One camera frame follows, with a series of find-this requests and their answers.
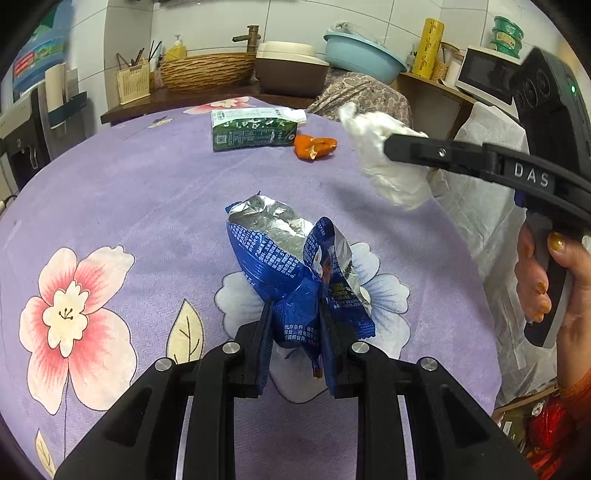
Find white tissue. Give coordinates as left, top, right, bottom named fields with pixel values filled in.
left=339, top=102, right=432, bottom=210

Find blue foil snack bag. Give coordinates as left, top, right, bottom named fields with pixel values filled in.
left=226, top=194, right=376, bottom=378

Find orange peel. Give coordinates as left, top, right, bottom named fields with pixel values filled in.
left=294, top=135, right=338, bottom=161

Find green white milk carton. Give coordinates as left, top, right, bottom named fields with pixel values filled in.
left=211, top=106, right=307, bottom=152

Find person's right hand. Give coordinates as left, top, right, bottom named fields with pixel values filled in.
left=513, top=223, right=591, bottom=388

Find wooden side cabinet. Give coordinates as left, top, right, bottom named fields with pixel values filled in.
left=393, top=73, right=477, bottom=140

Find white microwave oven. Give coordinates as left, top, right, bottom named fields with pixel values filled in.
left=456, top=46, right=521, bottom=120

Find yellow roll package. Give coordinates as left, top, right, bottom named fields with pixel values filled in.
left=412, top=18, right=445, bottom=79

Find paisley patterned cloth cover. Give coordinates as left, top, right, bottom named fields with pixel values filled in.
left=307, top=68, right=413, bottom=128

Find green stacked bowls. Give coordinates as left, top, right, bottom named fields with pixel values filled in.
left=489, top=16, right=525, bottom=58

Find purple floral tablecloth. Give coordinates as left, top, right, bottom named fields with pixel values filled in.
left=1, top=110, right=501, bottom=479

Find light blue plastic basin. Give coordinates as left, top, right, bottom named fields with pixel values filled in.
left=324, top=31, right=407, bottom=85

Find white nonwoven cloth cover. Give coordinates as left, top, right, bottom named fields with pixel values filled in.
left=427, top=101, right=562, bottom=407

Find brown and cream sink basin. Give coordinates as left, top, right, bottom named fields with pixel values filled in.
left=254, top=41, right=329, bottom=98

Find brass faucet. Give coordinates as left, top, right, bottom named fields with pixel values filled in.
left=231, top=25, right=260, bottom=53

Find woven wicker basket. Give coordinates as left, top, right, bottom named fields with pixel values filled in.
left=160, top=52, right=256, bottom=93

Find wooden counter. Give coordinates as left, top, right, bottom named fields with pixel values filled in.
left=100, top=81, right=315, bottom=125

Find beige utensil holder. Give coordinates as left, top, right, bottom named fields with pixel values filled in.
left=116, top=60, right=150, bottom=105

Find yellow soap dispenser bottle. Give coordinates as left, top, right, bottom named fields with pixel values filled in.
left=164, top=34, right=187, bottom=61

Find water dispenser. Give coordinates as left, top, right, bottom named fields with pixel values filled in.
left=1, top=83, right=87, bottom=194

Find paper towel roll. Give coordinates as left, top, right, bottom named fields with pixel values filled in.
left=45, top=63, right=66, bottom=129

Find blue water jug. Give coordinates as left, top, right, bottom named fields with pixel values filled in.
left=12, top=1, right=73, bottom=100

